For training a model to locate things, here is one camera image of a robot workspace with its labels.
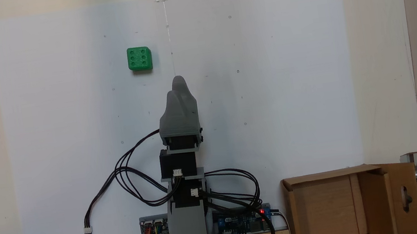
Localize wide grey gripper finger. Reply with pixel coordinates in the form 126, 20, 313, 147
155, 87, 202, 137

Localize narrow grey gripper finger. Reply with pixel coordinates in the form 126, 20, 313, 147
171, 75, 190, 94

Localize green dice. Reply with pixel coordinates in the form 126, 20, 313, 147
126, 45, 154, 74

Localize blue circuit board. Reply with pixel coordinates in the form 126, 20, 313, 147
210, 203, 276, 234

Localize brown cardboard box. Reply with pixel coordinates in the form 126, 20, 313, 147
280, 157, 417, 234

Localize black elbow motor cable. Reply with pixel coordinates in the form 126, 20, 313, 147
200, 163, 267, 233

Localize black gripper motor cable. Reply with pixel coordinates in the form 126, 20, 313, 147
110, 129, 172, 212

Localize circuit board with jumper wires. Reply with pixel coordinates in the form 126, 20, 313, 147
138, 213, 171, 234

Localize thin board power cable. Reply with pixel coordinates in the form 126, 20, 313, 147
270, 207, 292, 234

